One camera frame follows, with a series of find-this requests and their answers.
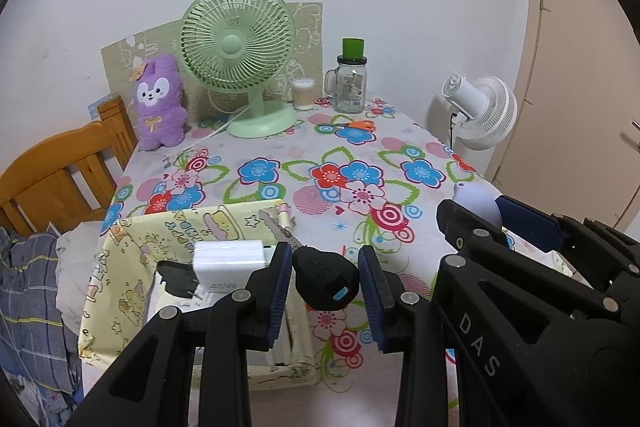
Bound black car key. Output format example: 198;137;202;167
258;210;360;311

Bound white earbuds case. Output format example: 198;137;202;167
452;182;502;229

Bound black round stand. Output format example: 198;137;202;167
156;260;198;299

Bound beige door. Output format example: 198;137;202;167
487;0;639;231

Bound yellow cartoon storage box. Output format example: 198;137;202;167
78;199;293;389

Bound floral tablecloth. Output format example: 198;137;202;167
79;95;576;427

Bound white standing fan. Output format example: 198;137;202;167
426;74;518;152

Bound blue plaid bedding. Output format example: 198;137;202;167
1;230;81;400

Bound white pillow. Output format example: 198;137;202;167
55;221;103;336

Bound glass mug jar green lid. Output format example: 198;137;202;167
323;37;368;114

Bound cotton swab container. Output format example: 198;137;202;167
292;78;316;110

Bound wooden bed headboard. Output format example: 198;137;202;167
1;95;137;236

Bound purple plush toy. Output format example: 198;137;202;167
132;54;188;150

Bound green desk fan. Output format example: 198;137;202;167
179;0;296;139

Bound beige cartoon backboard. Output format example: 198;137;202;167
101;2;323;122

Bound orange handled scissors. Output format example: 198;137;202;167
332;120;376;133

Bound green fan white cable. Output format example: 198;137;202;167
192;103;252;148

